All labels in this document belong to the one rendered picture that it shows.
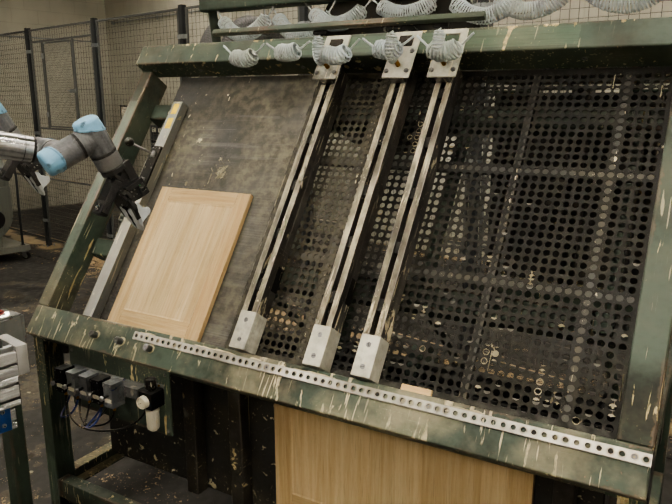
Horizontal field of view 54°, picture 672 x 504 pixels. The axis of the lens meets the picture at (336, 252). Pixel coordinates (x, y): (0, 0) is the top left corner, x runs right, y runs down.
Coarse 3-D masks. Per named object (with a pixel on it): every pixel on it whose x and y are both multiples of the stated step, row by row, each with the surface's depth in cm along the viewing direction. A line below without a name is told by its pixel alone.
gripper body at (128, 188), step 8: (128, 160) 190; (120, 168) 187; (128, 168) 191; (104, 176) 187; (112, 176) 189; (120, 176) 190; (128, 176) 191; (136, 176) 193; (128, 184) 191; (136, 184) 191; (144, 184) 193; (120, 192) 189; (128, 192) 190; (136, 192) 193; (144, 192) 194; (120, 200) 191
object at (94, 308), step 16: (176, 112) 273; (176, 128) 273; (160, 144) 269; (160, 160) 267; (128, 224) 258; (128, 240) 257; (112, 256) 254; (112, 272) 252; (96, 288) 251; (96, 304) 247
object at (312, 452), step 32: (288, 416) 229; (320, 416) 222; (288, 448) 232; (320, 448) 225; (352, 448) 218; (384, 448) 212; (416, 448) 206; (288, 480) 235; (320, 480) 228; (352, 480) 221; (384, 480) 214; (416, 480) 208; (448, 480) 202; (480, 480) 196; (512, 480) 191
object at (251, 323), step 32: (320, 32) 226; (320, 64) 232; (320, 96) 238; (320, 128) 232; (320, 160) 234; (288, 192) 226; (288, 224) 221; (288, 256) 223; (256, 288) 216; (256, 320) 211
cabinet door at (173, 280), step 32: (160, 192) 260; (192, 192) 253; (224, 192) 246; (160, 224) 254; (192, 224) 246; (224, 224) 240; (160, 256) 247; (192, 256) 240; (224, 256) 233; (128, 288) 246; (160, 288) 240; (192, 288) 234; (128, 320) 240; (160, 320) 234; (192, 320) 228
